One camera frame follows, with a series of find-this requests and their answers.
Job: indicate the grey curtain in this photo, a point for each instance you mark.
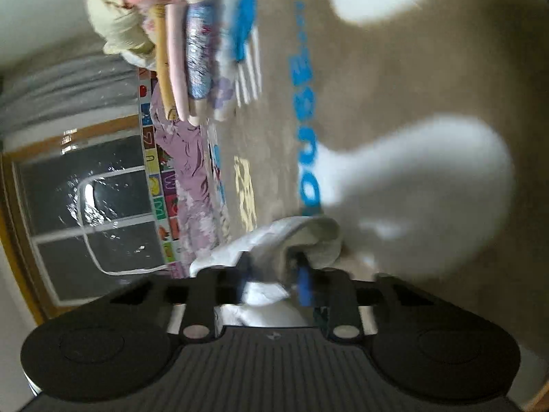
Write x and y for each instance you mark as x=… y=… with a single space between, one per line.
x=64 y=90

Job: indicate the stack of folded pastel clothes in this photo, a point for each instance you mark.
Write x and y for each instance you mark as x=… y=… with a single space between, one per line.
x=199 y=51

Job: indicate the beige printed blanket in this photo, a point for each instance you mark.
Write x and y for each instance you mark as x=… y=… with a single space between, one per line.
x=386 y=73

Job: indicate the alphabet play mat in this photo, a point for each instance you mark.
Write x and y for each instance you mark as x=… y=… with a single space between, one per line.
x=156 y=184

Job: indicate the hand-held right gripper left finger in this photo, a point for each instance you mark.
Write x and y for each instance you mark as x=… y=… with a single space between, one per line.
x=245 y=281

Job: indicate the wooden framed window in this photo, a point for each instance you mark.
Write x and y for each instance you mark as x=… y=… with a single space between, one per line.
x=51 y=180

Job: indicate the white garment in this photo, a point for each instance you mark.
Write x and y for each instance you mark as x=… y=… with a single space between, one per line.
x=266 y=249

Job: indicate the clear plastic bag white trim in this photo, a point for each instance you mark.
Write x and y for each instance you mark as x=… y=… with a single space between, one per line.
x=124 y=223

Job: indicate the purple floral sheet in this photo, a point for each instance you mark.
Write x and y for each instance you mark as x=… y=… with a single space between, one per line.
x=188 y=171

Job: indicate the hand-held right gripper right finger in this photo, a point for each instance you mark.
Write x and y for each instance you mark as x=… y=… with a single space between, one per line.
x=304 y=285

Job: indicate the pale yellow garment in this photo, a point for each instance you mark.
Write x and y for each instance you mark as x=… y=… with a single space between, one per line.
x=116 y=25

